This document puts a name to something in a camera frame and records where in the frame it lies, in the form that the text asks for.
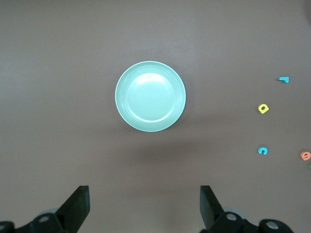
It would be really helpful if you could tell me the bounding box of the brown table cover mat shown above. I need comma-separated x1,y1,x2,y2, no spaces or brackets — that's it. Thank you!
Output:
0,0,311,233

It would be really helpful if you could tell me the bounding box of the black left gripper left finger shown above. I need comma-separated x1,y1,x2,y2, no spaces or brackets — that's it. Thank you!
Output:
26,185,90,233

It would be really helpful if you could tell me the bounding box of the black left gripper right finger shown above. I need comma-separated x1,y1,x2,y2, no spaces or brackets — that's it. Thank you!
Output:
200,185,247,233

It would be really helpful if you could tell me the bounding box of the pale green plate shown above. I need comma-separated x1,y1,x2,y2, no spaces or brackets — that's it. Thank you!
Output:
114,60,187,133

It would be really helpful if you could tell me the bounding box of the yellow letter d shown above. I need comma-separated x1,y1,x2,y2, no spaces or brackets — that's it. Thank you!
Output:
257,103,270,115

